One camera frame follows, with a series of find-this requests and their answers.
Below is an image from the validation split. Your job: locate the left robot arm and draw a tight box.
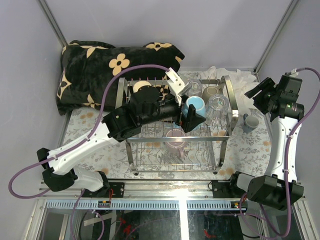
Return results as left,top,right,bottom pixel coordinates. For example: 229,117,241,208
37,86,206,198

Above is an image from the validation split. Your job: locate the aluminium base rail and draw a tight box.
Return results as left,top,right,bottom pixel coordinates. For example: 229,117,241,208
38,178,308,211

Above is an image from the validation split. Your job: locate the aluminium frame post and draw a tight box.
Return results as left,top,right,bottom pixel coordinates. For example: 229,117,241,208
37,0,68,47
253,0,301,74

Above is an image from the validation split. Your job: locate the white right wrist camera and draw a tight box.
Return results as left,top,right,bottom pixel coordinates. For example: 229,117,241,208
284,68,300,78

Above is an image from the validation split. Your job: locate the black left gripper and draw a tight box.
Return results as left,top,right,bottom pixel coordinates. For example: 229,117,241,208
140,92,206,130

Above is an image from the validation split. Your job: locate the clear glass tumbler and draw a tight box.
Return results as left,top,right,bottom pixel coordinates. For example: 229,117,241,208
205,94,229,127
185,79,203,97

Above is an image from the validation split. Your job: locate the right aluminium frame post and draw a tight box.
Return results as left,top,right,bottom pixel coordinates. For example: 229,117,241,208
253,0,301,74

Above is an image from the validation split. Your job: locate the stainless steel dish rack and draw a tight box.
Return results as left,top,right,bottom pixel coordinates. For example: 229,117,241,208
125,75,239,175

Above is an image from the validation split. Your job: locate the black floral plush blanket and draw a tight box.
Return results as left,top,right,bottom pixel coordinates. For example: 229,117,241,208
55,40,185,116

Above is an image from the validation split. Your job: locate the olive beige mug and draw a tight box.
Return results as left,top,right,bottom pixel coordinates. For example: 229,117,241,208
201,86,221,104

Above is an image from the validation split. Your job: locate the grey textured coffee mug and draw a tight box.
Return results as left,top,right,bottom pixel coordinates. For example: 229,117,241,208
242,113,260,133

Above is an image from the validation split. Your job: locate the white crumpled cloth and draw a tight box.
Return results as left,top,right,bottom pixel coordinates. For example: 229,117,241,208
199,66,259,116

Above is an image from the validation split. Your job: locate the floral patterned table mat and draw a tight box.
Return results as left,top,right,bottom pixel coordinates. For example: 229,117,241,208
53,69,276,181

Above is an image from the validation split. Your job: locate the pink mug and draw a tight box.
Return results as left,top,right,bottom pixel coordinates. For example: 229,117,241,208
164,128,187,159

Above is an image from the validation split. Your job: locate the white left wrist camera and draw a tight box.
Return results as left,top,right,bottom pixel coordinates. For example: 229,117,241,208
165,67,190,107

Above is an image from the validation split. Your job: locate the clear glass tumbler front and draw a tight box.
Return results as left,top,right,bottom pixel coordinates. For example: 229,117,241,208
205,94,229,127

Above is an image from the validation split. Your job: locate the light blue mug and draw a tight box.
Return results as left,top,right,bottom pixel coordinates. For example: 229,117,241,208
181,96,206,123

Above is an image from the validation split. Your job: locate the left aluminium frame post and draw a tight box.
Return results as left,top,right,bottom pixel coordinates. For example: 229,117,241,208
37,0,68,47

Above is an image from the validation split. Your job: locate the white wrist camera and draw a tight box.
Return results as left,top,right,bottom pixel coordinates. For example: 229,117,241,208
165,67,190,107
284,68,300,78

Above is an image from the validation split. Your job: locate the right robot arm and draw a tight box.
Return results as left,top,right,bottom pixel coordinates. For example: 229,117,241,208
227,75,305,211

